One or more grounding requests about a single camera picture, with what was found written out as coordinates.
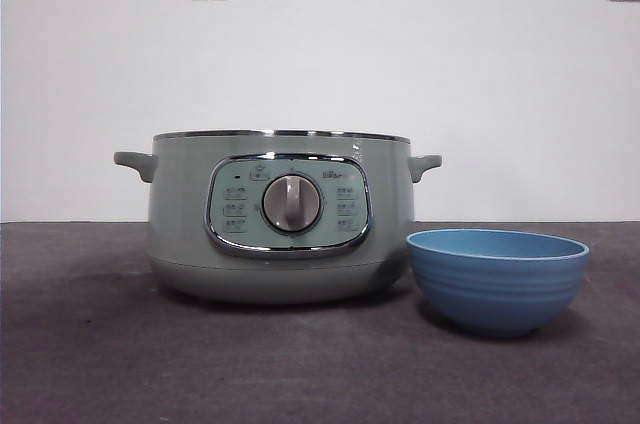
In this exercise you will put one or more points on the blue ribbed bowl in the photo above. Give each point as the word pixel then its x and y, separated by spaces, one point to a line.
pixel 495 289

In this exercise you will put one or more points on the pale green electric steamer pot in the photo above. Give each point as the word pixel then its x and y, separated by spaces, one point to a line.
pixel 185 204

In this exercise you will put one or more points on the grey round control dial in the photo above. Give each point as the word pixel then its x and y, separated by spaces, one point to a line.
pixel 292 204

